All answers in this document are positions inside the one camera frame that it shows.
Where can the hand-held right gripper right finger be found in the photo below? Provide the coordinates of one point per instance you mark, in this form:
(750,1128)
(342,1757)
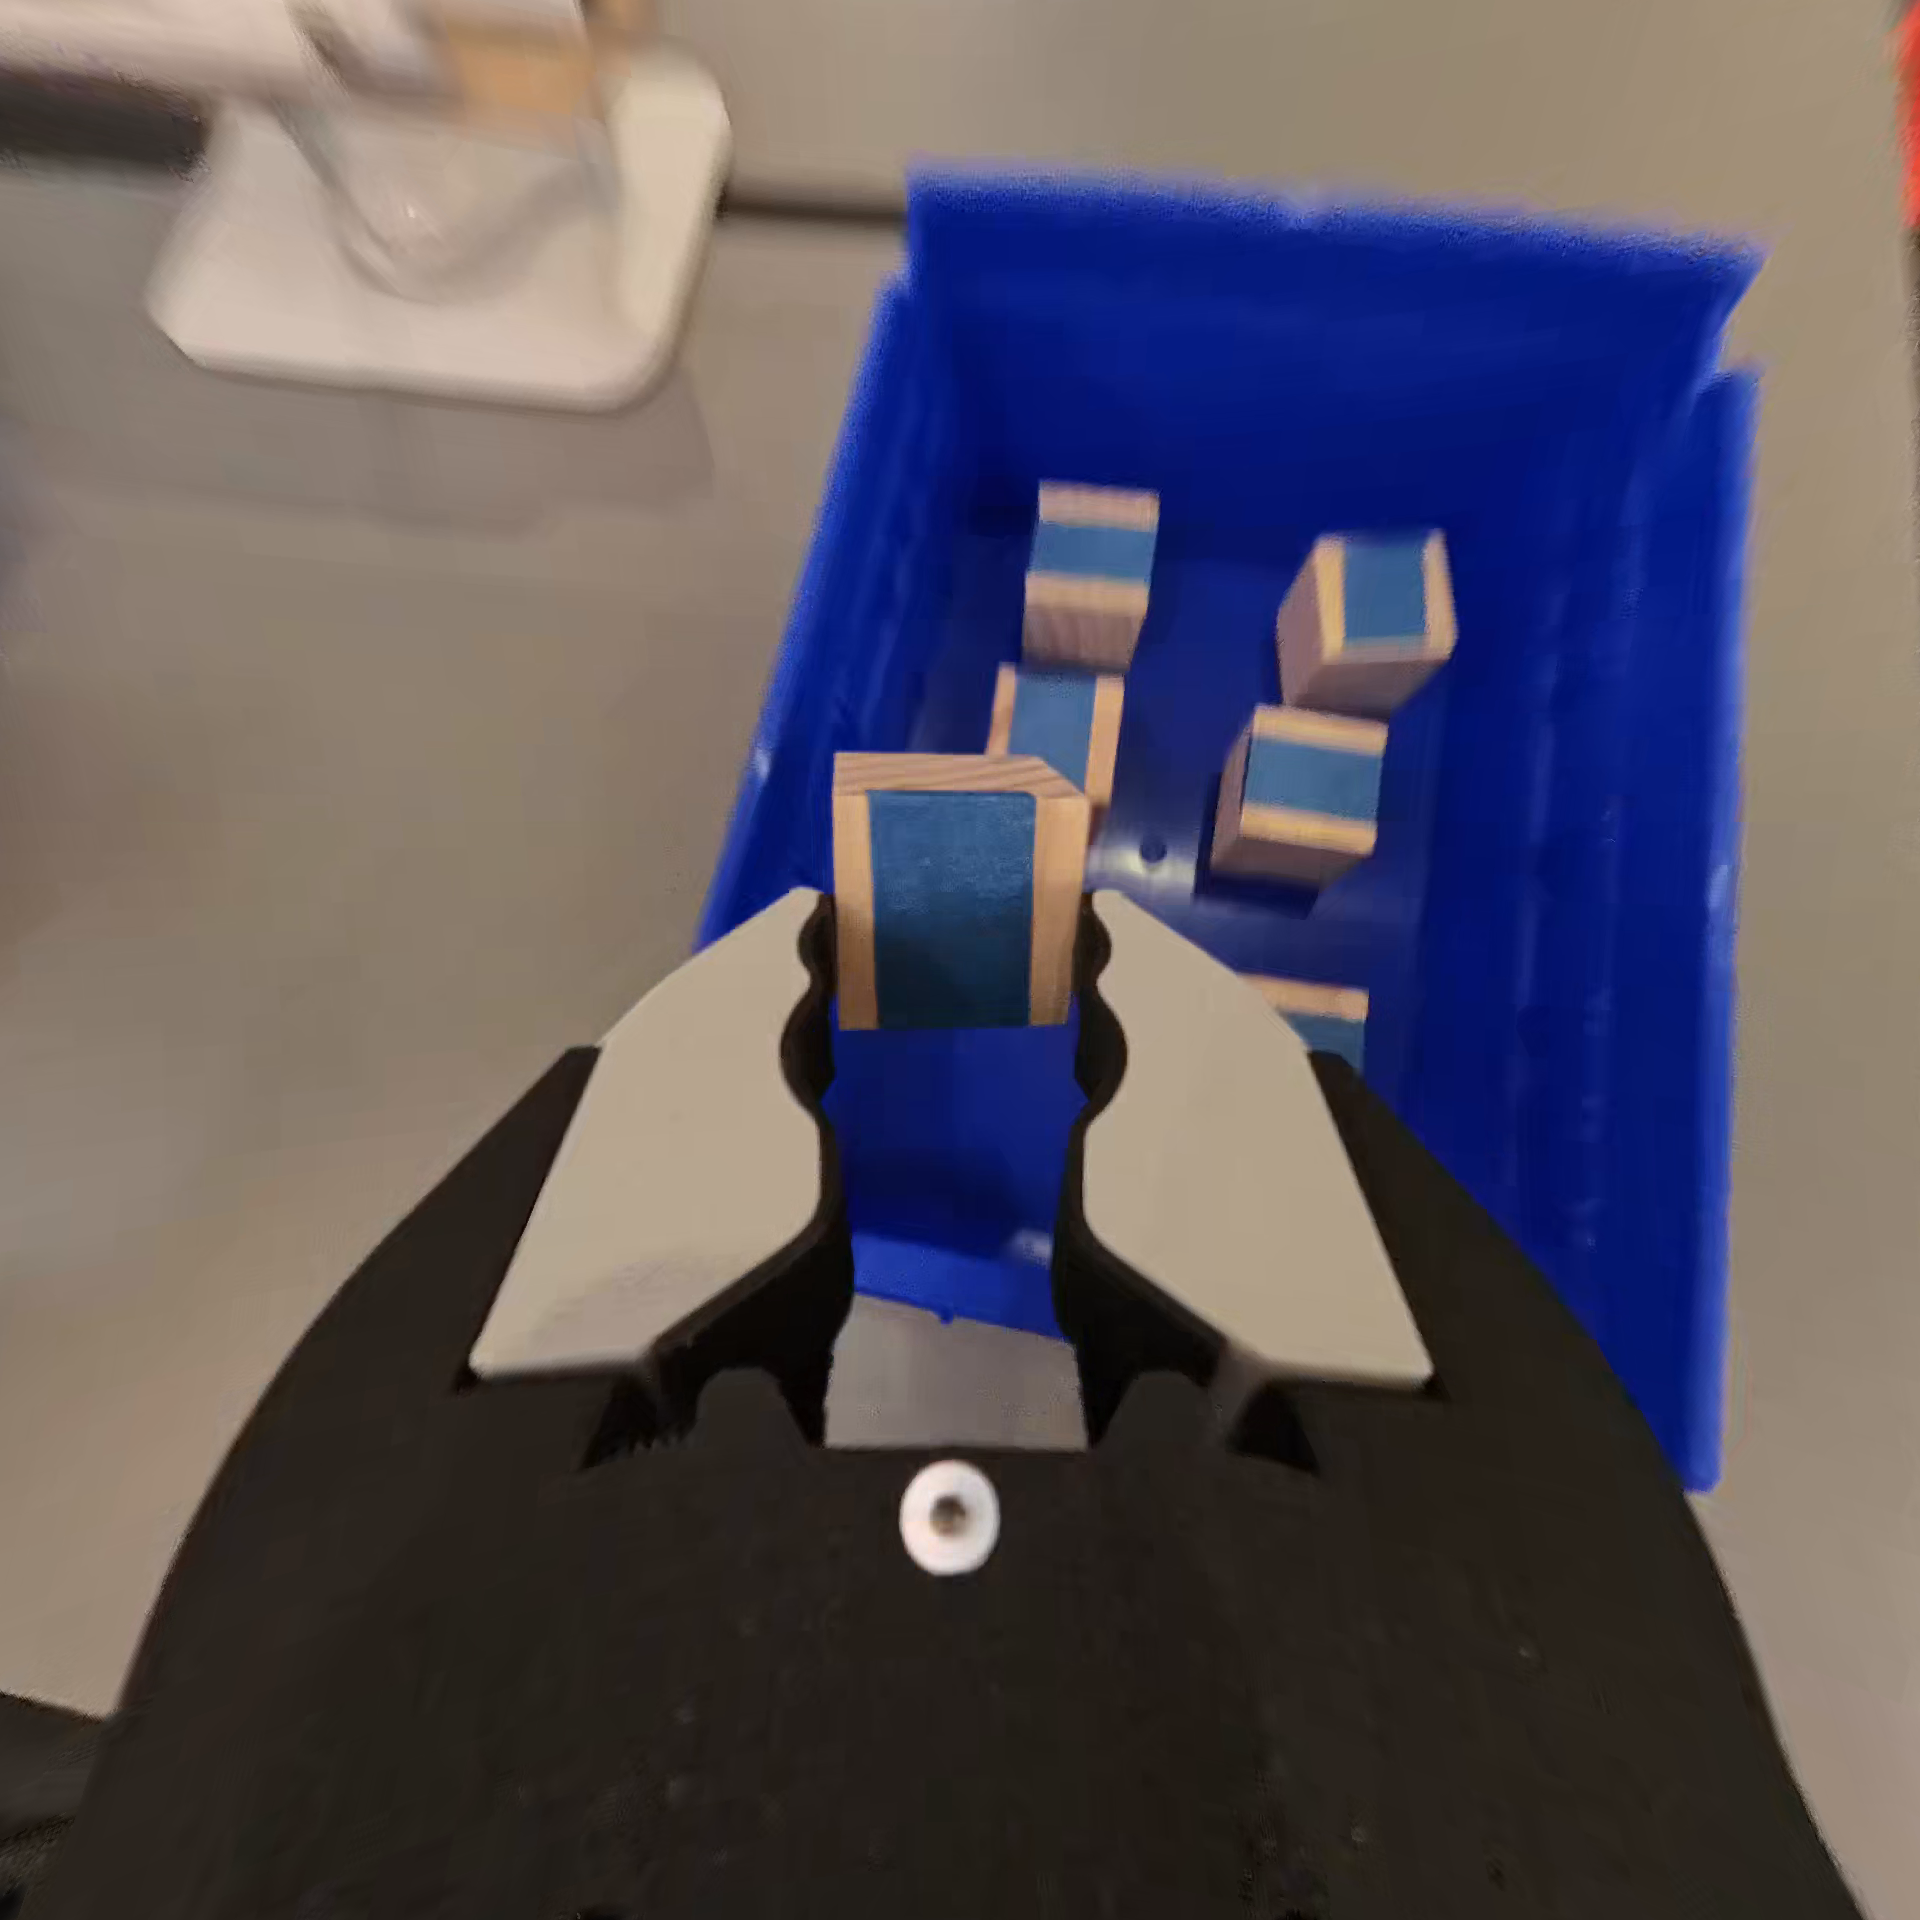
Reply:
(1245,1172)

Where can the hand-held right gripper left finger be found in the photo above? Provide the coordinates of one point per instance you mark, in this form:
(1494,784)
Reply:
(676,1172)

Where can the wooden cube with blue stripe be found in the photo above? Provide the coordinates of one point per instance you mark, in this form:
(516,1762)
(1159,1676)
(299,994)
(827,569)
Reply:
(962,916)

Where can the blue plastic bin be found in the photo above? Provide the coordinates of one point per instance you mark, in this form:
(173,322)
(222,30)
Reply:
(1575,825)

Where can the group of wooden cubes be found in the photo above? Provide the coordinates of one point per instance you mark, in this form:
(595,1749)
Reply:
(1093,600)

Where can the white stand with wooden board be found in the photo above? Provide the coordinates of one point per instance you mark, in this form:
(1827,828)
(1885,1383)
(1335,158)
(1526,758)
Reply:
(452,300)

